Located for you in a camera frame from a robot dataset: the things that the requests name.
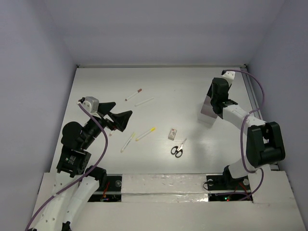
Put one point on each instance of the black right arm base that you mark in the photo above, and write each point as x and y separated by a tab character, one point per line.
220	183

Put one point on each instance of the bright yellow cap marker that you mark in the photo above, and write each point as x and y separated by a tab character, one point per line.
145	134

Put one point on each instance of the small staples box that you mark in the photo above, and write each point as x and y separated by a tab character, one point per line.
172	134

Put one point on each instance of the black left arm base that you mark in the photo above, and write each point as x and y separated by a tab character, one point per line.
110	192

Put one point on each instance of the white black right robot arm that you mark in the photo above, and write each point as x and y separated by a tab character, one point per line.
261	142

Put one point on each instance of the white divided desk organizer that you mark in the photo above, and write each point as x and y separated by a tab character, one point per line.
206	114

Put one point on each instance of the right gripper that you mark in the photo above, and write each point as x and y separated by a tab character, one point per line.
210	92

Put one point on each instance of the black handled scissors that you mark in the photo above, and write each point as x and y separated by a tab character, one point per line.
177	151

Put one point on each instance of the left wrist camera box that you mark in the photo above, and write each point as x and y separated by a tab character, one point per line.
90	104

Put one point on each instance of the all white marker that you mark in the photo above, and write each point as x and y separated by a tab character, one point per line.
144	101

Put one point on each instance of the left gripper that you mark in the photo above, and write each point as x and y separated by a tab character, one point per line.
105	120

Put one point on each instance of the pale yellow highlighter pen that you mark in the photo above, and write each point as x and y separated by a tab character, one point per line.
127	142

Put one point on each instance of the brown cap white marker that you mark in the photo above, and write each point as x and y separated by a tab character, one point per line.
133	94

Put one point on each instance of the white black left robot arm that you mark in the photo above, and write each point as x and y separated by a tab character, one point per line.
75	180

